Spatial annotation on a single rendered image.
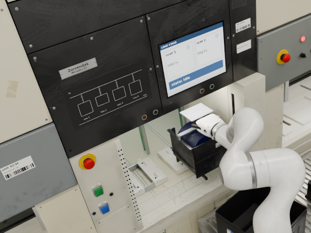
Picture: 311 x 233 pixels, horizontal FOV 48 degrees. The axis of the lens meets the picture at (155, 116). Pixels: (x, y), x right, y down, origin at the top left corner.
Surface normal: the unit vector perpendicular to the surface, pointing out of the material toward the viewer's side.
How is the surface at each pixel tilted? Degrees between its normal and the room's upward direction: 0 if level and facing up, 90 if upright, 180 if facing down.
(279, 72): 90
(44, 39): 90
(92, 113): 90
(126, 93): 90
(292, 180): 60
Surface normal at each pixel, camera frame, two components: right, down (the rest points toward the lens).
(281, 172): -0.07, 0.09
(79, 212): 0.49, 0.40
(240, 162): -0.08, -0.62
